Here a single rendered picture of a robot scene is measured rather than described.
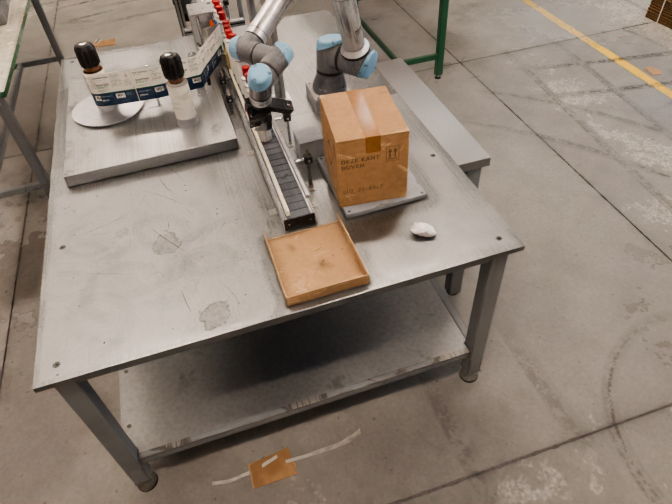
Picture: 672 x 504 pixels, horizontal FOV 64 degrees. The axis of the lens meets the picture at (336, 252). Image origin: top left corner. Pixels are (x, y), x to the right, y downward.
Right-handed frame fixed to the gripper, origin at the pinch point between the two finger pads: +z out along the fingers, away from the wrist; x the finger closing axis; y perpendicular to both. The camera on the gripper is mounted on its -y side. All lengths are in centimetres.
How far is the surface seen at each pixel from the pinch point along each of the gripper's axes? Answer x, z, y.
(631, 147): 13, 106, -233
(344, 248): 57, -16, -10
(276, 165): 14.2, 3.6, 0.6
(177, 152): -6.5, 16.2, 35.0
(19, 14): -183, 127, 115
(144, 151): -11, 18, 47
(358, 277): 69, -27, -9
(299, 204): 35.8, -8.9, -1.5
